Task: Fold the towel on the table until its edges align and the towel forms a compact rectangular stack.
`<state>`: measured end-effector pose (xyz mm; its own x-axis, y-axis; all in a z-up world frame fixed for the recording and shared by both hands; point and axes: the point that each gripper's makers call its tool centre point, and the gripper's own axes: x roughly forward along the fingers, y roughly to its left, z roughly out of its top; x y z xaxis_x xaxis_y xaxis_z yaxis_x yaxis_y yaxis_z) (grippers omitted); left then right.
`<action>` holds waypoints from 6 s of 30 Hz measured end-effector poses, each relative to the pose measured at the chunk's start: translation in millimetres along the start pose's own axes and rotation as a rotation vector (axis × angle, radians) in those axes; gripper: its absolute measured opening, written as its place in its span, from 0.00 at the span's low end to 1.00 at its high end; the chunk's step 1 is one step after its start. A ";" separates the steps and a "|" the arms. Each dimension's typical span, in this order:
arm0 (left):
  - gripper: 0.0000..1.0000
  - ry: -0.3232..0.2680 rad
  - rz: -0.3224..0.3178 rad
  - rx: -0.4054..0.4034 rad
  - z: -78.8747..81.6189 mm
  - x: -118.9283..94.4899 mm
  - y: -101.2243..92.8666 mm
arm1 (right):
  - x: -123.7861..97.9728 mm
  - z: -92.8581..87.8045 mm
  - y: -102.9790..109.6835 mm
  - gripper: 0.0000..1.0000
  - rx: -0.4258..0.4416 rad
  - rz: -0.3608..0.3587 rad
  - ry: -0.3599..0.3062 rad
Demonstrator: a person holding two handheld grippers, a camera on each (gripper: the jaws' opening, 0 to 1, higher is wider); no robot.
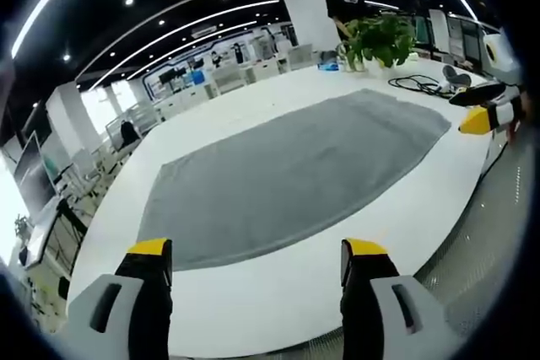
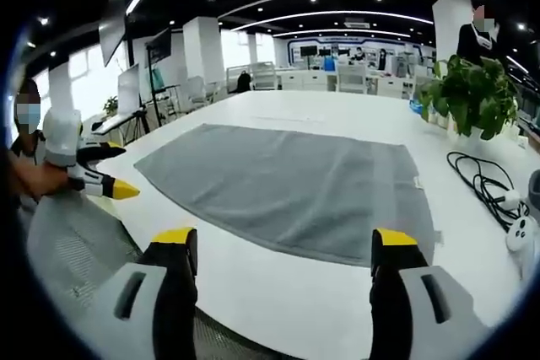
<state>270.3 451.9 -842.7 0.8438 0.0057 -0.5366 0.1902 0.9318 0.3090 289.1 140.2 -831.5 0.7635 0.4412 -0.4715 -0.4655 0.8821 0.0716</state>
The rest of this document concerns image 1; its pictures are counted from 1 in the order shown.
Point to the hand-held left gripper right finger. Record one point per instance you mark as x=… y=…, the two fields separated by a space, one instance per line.
x=379 y=313

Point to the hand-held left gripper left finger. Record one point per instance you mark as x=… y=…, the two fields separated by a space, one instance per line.
x=126 y=309

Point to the grey towel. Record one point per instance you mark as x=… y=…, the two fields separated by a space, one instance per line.
x=291 y=174

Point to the person's right hand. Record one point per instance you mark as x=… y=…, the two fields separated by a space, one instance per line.
x=515 y=124

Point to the grey round device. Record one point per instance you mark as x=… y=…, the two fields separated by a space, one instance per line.
x=455 y=77

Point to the green potted plant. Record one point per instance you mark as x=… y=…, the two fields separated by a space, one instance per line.
x=379 y=41

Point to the white table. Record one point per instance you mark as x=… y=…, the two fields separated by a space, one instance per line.
x=236 y=292

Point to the small potted plant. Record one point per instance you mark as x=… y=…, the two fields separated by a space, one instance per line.
x=22 y=225

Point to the blue packet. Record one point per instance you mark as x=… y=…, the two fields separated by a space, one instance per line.
x=328 y=66

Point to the computer monitor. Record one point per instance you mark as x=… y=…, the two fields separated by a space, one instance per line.
x=36 y=178

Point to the white pillar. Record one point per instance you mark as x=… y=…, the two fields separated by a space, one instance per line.
x=300 y=10

